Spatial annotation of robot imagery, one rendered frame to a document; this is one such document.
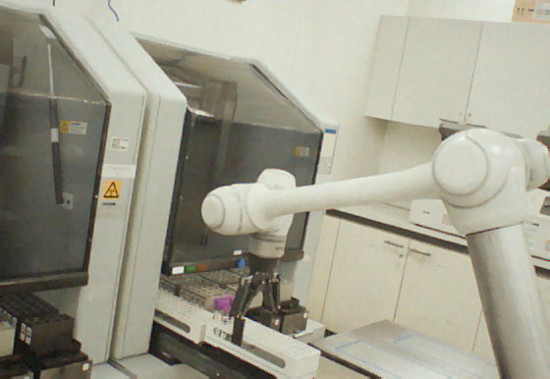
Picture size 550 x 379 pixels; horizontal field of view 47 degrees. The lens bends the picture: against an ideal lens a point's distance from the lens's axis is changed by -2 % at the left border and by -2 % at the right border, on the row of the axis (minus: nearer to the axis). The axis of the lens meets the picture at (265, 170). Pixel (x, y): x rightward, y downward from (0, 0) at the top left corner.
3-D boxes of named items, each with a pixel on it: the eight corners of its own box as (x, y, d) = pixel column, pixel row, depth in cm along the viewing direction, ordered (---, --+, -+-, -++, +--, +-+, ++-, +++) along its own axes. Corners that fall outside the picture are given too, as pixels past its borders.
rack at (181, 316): (126, 309, 185) (129, 290, 185) (152, 305, 193) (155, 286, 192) (195, 348, 166) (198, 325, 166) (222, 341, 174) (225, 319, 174)
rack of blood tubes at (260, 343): (202, 340, 165) (206, 316, 164) (229, 333, 173) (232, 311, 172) (292, 385, 146) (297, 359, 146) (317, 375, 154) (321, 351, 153)
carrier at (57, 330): (68, 339, 153) (71, 315, 152) (72, 343, 152) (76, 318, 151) (24, 348, 144) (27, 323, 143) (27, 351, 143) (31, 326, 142)
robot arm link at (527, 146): (464, 145, 136) (442, 142, 125) (551, 129, 126) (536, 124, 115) (473, 206, 135) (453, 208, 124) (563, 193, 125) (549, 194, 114)
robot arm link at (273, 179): (263, 225, 166) (232, 228, 155) (273, 166, 164) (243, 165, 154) (298, 236, 160) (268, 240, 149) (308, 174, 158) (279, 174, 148)
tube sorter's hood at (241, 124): (63, 228, 203) (91, 28, 197) (198, 223, 249) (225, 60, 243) (168, 277, 170) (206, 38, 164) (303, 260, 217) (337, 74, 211)
